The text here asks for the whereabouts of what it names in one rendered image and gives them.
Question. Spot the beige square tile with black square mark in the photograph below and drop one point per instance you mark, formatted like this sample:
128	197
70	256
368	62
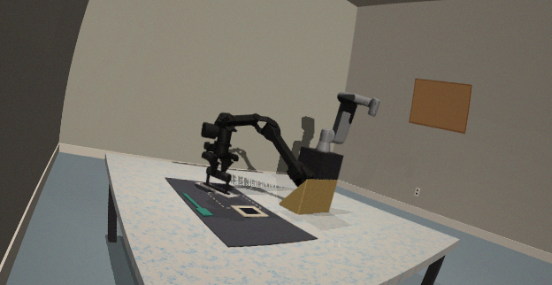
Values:
249	211

